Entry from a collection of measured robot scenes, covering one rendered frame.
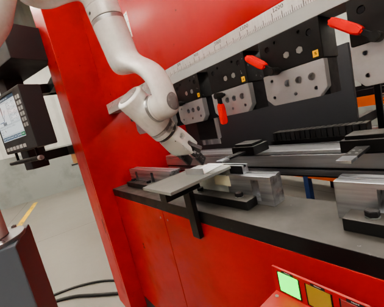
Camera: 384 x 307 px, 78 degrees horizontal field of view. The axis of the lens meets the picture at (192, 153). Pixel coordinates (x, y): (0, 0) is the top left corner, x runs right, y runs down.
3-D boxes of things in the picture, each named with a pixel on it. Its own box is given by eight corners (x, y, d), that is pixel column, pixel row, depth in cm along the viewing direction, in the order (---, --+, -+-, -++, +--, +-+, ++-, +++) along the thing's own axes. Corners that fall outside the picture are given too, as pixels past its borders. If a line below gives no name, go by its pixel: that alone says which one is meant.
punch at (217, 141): (201, 145, 94) (195, 122, 93) (205, 144, 95) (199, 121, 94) (219, 144, 86) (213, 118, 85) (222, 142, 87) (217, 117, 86)
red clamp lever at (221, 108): (219, 125, 73) (212, 94, 72) (228, 122, 76) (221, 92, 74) (223, 124, 72) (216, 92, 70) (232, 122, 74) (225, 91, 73)
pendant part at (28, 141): (7, 155, 161) (-12, 102, 156) (26, 151, 171) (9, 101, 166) (37, 146, 136) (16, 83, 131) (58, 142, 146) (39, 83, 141)
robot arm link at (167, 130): (174, 112, 72) (180, 119, 73) (156, 117, 78) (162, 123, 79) (163, 134, 68) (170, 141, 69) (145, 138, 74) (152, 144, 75)
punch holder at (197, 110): (181, 125, 95) (172, 84, 92) (197, 121, 100) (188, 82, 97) (206, 120, 83) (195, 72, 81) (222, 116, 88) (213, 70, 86)
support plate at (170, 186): (142, 190, 83) (142, 187, 82) (199, 167, 98) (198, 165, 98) (170, 196, 68) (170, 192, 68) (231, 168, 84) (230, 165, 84)
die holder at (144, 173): (132, 183, 155) (128, 169, 154) (140, 179, 159) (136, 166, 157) (174, 190, 116) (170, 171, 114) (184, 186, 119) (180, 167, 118)
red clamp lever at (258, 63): (244, 53, 60) (275, 69, 55) (253, 53, 62) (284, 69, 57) (241, 61, 61) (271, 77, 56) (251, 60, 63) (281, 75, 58)
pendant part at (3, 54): (12, 174, 169) (-31, 53, 157) (47, 164, 190) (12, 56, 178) (47, 169, 141) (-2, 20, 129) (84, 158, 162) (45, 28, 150)
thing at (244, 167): (205, 172, 96) (203, 165, 96) (209, 170, 98) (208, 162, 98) (243, 174, 80) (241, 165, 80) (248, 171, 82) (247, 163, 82)
